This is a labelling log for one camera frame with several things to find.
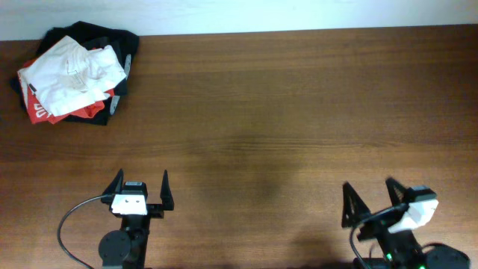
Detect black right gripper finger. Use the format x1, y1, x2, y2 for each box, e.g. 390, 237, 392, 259
385, 177, 408, 206
341, 182, 371, 228

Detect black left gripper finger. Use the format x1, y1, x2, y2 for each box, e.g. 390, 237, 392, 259
160, 170, 175, 209
102, 169, 124, 195

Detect black folded garment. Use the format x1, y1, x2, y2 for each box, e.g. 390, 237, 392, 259
9, 21, 140, 126

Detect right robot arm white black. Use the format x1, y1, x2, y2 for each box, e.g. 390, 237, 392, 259
341, 177, 471, 269

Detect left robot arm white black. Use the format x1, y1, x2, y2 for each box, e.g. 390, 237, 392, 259
99, 170, 175, 269

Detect white printed t-shirt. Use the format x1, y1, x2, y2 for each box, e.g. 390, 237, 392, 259
17, 36, 126, 117

